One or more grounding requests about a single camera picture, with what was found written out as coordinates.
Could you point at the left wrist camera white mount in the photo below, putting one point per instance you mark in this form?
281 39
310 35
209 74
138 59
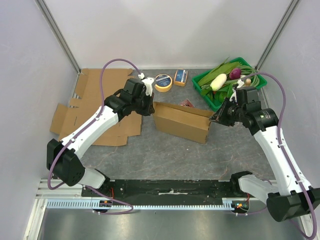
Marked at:
148 81

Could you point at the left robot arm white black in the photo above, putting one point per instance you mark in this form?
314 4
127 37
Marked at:
64 157

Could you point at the brown mushroom toy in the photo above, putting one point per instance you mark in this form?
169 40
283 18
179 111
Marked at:
247 83

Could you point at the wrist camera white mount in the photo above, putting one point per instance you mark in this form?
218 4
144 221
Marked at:
237 85
148 81

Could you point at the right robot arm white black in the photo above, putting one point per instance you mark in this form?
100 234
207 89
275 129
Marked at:
293 196

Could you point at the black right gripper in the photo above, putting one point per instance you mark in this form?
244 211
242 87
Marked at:
223 116

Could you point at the aluminium frame post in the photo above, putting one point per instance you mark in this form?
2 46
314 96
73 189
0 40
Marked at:
293 4
42 5

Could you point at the brown cardboard box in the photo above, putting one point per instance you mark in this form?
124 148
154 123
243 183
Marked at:
181 121

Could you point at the green leafy vegetable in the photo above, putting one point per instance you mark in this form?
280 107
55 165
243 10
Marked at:
223 68

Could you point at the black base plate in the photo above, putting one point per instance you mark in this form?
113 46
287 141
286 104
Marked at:
170 191

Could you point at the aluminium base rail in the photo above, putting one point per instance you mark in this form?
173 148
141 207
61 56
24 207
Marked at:
62 192

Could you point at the aluminium frame post right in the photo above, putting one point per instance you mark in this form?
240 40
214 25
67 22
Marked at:
293 4

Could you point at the purple onion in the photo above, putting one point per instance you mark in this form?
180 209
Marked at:
235 74

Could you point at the red packet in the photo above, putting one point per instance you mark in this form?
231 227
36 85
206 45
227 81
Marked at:
187 103

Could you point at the yellow tape roll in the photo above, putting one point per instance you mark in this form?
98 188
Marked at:
163 83

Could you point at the grey slotted cable duct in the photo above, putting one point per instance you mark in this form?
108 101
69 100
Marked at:
99 204

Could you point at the yellow sponge block blue label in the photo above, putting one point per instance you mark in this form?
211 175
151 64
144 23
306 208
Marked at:
180 77

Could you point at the green long beans bundle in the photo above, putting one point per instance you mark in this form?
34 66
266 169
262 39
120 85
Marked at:
245 70

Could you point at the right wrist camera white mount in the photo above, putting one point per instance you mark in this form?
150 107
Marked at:
237 85

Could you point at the aluminium frame post left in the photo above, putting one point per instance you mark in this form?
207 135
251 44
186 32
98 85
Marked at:
42 5

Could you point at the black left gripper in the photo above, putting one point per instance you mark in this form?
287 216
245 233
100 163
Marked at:
150 109

